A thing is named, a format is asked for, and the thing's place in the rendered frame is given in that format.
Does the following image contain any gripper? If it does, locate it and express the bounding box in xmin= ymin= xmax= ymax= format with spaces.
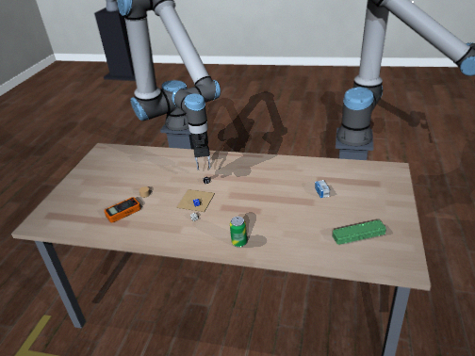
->
xmin=188 ymin=131 xmax=213 ymax=171

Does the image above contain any tan mat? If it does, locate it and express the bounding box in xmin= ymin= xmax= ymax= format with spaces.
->
xmin=175 ymin=188 xmax=217 ymax=213

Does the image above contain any green can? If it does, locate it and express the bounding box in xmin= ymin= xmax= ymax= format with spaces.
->
xmin=228 ymin=215 xmax=249 ymax=249

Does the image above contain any orange multimeter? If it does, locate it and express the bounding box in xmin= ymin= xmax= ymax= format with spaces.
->
xmin=104 ymin=196 xmax=142 ymax=223

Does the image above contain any wooden table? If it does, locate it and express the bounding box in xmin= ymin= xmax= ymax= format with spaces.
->
xmin=10 ymin=142 xmax=432 ymax=356

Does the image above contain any blue box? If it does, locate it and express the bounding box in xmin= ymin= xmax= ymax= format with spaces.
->
xmin=314 ymin=179 xmax=332 ymax=199

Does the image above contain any jointed stand on dark box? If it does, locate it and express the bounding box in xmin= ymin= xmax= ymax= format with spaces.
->
xmin=93 ymin=0 xmax=136 ymax=82

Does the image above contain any green block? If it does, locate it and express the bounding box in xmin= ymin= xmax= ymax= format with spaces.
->
xmin=332 ymin=218 xmax=387 ymax=246

